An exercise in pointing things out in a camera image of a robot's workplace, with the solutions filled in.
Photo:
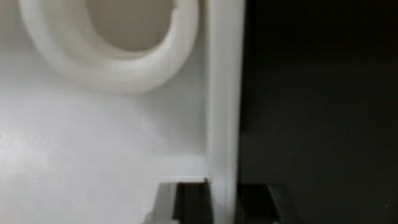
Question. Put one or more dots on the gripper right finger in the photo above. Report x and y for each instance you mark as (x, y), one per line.
(265, 205)

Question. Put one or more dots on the white square tabletop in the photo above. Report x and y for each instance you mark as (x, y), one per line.
(119, 87)

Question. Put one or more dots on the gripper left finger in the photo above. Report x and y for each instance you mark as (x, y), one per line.
(181, 204)

